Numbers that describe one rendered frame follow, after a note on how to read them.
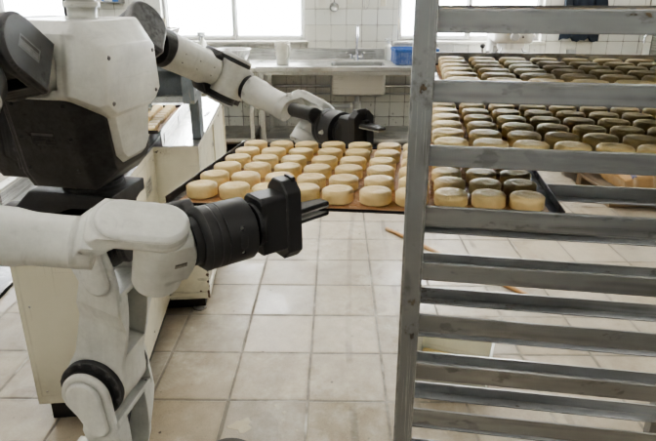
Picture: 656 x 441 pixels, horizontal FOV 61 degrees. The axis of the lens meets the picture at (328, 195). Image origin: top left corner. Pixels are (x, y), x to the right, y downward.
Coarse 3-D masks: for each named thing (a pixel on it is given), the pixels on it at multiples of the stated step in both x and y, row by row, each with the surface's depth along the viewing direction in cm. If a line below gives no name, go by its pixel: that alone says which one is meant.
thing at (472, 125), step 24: (432, 120) 98; (456, 120) 97; (480, 120) 96; (504, 120) 96; (528, 120) 101; (552, 120) 95; (576, 120) 95; (600, 120) 95; (624, 120) 95; (648, 120) 95; (432, 144) 87; (456, 144) 79; (480, 144) 79; (504, 144) 79; (528, 144) 79; (552, 144) 84; (576, 144) 79; (600, 144) 79; (624, 144) 79; (648, 144) 79
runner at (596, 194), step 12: (564, 192) 118; (576, 192) 117; (588, 192) 117; (600, 192) 116; (612, 192) 116; (624, 192) 116; (636, 192) 115; (648, 192) 115; (624, 204) 114; (636, 204) 114; (648, 204) 114
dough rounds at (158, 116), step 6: (156, 108) 275; (162, 108) 284; (168, 108) 275; (174, 108) 284; (150, 114) 261; (156, 114) 262; (162, 114) 261; (168, 114) 268; (150, 120) 258; (156, 120) 249; (162, 120) 253; (150, 126) 237; (156, 126) 241; (162, 126) 246
